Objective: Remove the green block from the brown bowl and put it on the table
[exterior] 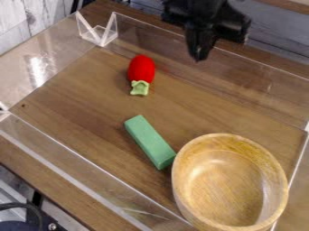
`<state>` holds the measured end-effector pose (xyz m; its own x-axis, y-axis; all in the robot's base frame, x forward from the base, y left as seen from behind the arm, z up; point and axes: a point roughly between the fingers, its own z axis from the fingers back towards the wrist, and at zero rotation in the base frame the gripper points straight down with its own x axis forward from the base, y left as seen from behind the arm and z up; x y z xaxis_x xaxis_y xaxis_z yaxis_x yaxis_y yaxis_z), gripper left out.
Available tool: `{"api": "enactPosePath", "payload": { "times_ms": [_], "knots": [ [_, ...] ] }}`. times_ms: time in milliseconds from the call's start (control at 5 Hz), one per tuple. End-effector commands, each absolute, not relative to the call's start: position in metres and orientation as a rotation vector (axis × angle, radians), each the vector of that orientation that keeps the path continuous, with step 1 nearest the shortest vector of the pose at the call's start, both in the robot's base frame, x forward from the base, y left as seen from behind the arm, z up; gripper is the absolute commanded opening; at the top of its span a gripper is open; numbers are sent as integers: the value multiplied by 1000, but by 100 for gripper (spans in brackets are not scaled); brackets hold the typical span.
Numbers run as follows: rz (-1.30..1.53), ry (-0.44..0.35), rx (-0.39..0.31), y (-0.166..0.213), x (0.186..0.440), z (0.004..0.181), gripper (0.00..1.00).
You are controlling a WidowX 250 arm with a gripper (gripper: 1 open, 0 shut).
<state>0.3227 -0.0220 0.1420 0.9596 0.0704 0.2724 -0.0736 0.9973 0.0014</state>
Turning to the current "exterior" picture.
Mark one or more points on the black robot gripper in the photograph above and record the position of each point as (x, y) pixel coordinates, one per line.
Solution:
(207, 20)

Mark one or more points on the green rectangular block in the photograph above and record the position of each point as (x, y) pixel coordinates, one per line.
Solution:
(151, 142)

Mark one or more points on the brown wooden bowl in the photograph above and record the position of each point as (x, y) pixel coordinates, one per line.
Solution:
(228, 184)

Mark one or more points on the black device lower left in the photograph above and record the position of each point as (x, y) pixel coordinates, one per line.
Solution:
(37, 222)

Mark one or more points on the clear acrylic front wall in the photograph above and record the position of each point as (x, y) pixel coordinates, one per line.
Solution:
(104, 203)

